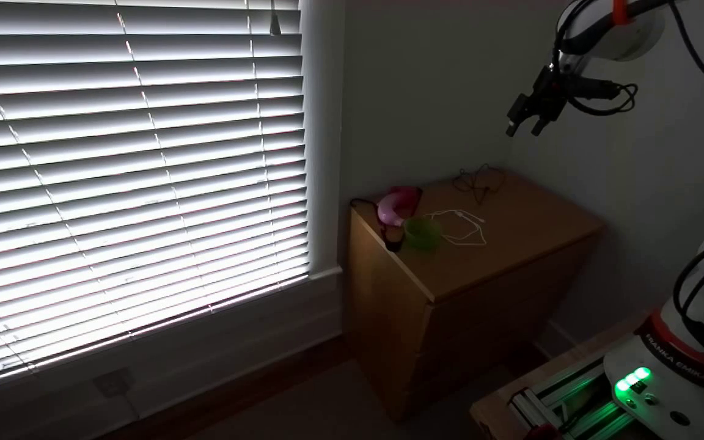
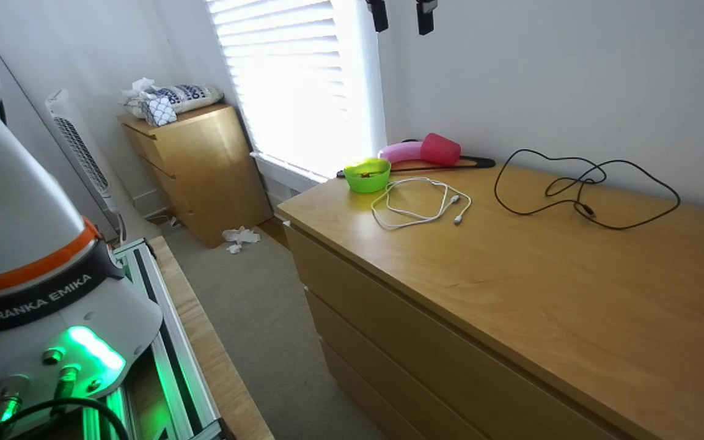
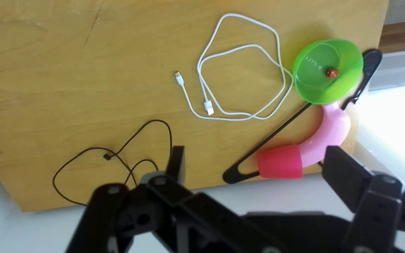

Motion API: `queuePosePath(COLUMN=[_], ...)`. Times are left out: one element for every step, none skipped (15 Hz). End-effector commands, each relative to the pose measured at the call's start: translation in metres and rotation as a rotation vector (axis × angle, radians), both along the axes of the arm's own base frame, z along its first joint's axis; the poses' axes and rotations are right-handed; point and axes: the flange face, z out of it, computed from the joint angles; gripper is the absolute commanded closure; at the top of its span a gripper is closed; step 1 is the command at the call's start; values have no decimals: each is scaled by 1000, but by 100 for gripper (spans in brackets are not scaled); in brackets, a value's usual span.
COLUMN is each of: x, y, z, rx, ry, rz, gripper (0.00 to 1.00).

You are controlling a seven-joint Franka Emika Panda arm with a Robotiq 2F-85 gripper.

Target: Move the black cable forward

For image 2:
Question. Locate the green bowl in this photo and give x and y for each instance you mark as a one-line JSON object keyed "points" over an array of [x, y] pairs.
{"points": [[367, 179]]}

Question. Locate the small wooden dresser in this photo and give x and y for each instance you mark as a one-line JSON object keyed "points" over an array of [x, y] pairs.
{"points": [[206, 172]]}

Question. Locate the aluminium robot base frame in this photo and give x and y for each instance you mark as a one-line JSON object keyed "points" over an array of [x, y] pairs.
{"points": [[175, 367]]}

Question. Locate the large wooden dresser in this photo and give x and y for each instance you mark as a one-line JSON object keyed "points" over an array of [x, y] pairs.
{"points": [[532, 309]]}

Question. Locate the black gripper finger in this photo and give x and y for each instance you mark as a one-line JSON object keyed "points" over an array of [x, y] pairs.
{"points": [[426, 15], [376, 14]]}

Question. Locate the white tower fan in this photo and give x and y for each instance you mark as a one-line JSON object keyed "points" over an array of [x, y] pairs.
{"points": [[74, 139]]}

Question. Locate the pink plastic object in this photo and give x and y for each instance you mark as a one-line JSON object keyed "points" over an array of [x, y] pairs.
{"points": [[441, 151]]}

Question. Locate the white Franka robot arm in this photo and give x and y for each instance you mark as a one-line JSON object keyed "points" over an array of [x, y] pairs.
{"points": [[10, 205]]}

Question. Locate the white window blinds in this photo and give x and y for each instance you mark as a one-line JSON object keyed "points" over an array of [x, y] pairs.
{"points": [[286, 83]]}

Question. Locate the crumpled white paper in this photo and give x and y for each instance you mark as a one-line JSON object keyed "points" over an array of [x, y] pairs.
{"points": [[239, 239]]}

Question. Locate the wooden robot mounting board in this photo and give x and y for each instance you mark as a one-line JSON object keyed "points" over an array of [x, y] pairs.
{"points": [[206, 343]]}

